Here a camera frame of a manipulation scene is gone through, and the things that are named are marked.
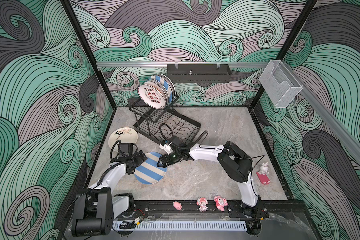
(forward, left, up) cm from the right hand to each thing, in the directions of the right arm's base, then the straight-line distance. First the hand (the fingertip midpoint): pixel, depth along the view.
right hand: (161, 163), depth 87 cm
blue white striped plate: (-4, +7, -2) cm, 8 cm away
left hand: (+3, +13, 0) cm, 13 cm away
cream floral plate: (+21, +27, -2) cm, 34 cm away
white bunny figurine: (-4, -57, +5) cm, 57 cm away
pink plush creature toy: (-20, -31, +1) cm, 37 cm away
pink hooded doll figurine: (-20, -22, +1) cm, 30 cm away
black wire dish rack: (+16, -2, +18) cm, 24 cm away
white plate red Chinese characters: (+31, +6, +26) cm, 41 cm away
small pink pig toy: (-21, -10, -1) cm, 23 cm away
